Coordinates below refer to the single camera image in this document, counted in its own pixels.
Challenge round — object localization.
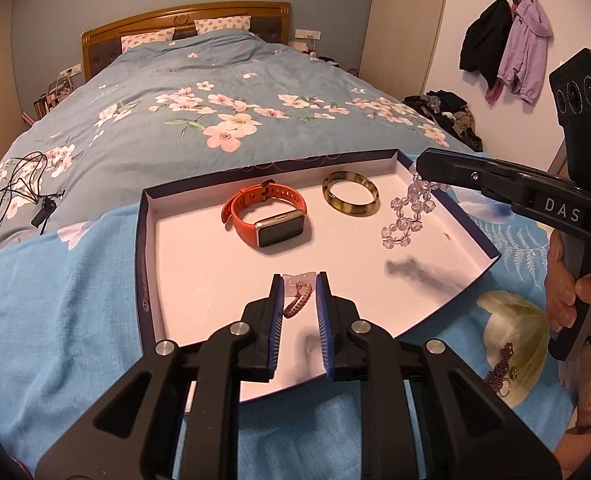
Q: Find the black cable with device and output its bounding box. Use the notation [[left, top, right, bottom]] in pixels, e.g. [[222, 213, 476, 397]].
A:
[[0, 152, 67, 267]]

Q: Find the small metal ring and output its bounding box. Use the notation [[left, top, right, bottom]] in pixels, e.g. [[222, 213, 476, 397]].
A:
[[498, 367, 521, 397]]

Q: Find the black jacket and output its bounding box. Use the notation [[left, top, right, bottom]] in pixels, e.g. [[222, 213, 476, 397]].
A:
[[459, 0, 513, 90]]

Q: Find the tortoiseshell bangle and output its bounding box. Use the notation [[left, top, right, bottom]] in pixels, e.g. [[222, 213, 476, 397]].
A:
[[322, 171, 380, 218]]

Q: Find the grey-blue floral duvet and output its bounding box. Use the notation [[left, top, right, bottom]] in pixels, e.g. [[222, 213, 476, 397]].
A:
[[0, 30, 482, 273]]

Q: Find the light blue flower blanket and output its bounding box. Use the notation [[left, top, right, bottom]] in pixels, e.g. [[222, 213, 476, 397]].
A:
[[0, 149, 579, 480]]

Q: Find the clear crystal bead bracelet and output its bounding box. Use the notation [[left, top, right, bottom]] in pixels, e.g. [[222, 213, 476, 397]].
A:
[[379, 162, 451, 251]]

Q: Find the orange smartwatch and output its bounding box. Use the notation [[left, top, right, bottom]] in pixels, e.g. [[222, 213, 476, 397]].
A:
[[220, 180, 309, 248]]

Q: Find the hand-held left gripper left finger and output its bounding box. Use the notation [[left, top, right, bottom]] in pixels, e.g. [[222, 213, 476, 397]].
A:
[[34, 274, 282, 480]]

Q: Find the dotted white pillow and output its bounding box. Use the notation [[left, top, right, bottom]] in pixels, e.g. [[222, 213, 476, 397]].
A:
[[120, 27, 176, 53], [194, 16, 252, 36]]

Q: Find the purple jacket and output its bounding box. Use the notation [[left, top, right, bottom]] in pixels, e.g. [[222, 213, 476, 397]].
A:
[[498, 0, 553, 105]]

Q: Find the pink braided bracelet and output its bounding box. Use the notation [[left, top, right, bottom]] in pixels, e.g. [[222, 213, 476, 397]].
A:
[[282, 272, 319, 320]]

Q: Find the wooden bed headboard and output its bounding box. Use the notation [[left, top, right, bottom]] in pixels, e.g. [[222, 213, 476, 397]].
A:
[[80, 1, 292, 81]]

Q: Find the purple bead bracelet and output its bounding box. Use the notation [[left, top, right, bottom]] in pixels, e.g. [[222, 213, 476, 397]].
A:
[[485, 342, 516, 395]]

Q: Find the pink garment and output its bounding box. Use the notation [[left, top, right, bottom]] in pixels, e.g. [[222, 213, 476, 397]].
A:
[[484, 0, 521, 104]]

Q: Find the pile of dark clothes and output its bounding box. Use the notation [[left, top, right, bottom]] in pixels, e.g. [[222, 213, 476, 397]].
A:
[[403, 90, 483, 152]]

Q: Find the person's right hand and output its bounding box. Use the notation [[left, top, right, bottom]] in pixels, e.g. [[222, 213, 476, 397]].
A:
[[544, 232, 591, 333]]

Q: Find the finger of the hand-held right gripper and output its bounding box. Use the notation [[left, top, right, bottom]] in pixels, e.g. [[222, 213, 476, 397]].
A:
[[415, 148, 516, 211]]

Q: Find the navy box lid tray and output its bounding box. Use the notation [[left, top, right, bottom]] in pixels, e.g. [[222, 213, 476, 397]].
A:
[[134, 148, 501, 405]]

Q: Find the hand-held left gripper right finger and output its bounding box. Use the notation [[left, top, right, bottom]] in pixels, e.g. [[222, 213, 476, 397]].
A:
[[315, 271, 562, 480]]

